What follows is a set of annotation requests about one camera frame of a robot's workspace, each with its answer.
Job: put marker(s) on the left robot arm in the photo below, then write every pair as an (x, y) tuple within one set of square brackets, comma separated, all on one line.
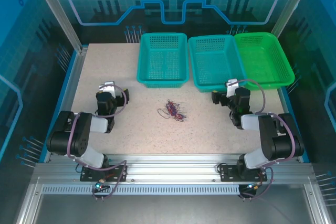
[(78, 134)]

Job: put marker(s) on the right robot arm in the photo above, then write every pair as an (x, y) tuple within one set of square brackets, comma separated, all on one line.
[(270, 134)]

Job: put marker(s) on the teal plastic basket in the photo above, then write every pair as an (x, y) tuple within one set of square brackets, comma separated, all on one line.
[(215, 64), (162, 61)]

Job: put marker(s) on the green plastic basket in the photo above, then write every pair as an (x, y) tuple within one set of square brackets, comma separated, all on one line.
[(262, 58)]

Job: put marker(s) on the small LED control board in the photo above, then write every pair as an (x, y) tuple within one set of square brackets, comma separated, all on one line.
[(252, 187), (99, 186)]

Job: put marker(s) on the grey metal shelf panel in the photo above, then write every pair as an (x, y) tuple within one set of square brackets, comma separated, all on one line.
[(170, 209)]

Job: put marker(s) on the right wrist camera, white mount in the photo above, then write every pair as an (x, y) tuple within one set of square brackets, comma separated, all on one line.
[(232, 85)]

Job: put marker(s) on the wrist camera, white mount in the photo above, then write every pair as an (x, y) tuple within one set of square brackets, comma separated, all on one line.
[(232, 85), (108, 87)]

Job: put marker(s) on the left wrist camera, white mount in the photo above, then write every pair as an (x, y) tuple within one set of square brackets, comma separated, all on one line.
[(108, 87)]

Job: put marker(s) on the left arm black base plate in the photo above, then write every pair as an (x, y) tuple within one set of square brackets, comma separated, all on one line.
[(118, 174)]

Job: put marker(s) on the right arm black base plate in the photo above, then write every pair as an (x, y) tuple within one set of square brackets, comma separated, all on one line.
[(228, 172)]

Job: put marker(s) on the aluminium mounting rail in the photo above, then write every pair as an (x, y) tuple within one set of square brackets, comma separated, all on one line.
[(170, 169)]

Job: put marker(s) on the aluminium frame post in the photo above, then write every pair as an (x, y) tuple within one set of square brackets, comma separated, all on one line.
[(291, 6), (60, 14)]

